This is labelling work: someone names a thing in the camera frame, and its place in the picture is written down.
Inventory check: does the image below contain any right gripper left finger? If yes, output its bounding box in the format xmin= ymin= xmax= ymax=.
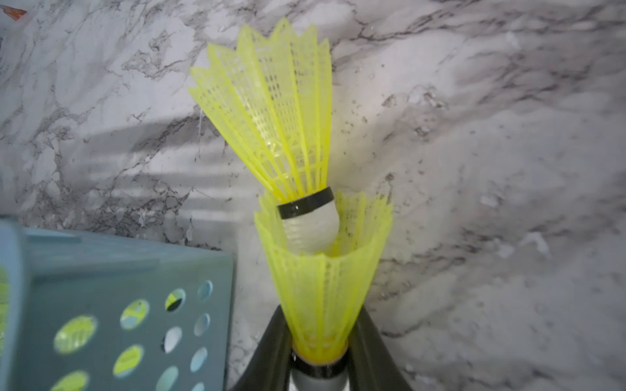
xmin=231 ymin=306 xmax=293 ymax=391

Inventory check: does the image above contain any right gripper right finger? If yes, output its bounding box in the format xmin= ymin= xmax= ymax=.
xmin=347 ymin=307 xmax=412 ymax=391

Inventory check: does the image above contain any yellow shuttlecock nested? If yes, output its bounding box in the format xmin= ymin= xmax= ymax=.
xmin=254 ymin=192 xmax=393 ymax=390

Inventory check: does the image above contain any light blue plastic storage basket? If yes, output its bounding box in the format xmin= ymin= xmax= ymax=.
xmin=1 ymin=218 xmax=234 ymax=390

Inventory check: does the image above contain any yellow shuttlecock top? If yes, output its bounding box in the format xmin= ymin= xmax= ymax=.
xmin=189 ymin=19 xmax=339 ymax=253

